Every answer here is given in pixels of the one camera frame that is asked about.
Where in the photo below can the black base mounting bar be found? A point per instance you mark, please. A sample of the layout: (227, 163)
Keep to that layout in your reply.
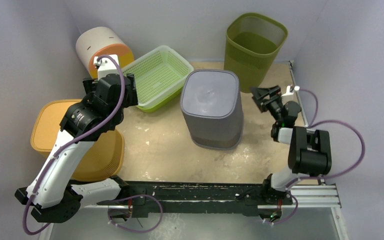
(247, 199)

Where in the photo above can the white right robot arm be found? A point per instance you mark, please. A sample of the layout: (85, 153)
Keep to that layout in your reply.
(309, 154)

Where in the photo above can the green solid tray underneath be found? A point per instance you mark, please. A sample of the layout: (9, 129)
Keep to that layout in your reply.
(162, 104)

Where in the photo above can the grey slatted waste basket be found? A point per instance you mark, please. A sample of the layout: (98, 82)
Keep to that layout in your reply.
(212, 108)

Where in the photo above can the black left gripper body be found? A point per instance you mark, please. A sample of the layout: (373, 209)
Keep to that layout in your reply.
(92, 85)

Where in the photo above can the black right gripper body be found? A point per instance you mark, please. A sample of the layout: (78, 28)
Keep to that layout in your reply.
(268, 100)

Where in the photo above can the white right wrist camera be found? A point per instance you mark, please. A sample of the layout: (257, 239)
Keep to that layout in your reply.
(290, 91)

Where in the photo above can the yellow slatted waste basket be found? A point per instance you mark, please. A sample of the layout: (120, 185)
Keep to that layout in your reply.
(103, 159)

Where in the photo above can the white drawer cabinet coloured fronts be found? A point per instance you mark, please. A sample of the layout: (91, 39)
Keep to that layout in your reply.
(101, 41)

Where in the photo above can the light green mesh tray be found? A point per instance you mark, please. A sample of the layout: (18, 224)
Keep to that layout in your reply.
(158, 74)

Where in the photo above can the aluminium frame rail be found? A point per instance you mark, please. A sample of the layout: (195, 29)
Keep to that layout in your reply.
(307, 196)

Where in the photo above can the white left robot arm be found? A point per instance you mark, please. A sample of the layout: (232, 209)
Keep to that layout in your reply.
(54, 196)

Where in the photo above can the olive green waste basket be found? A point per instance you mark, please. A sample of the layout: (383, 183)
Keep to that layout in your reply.
(253, 41)

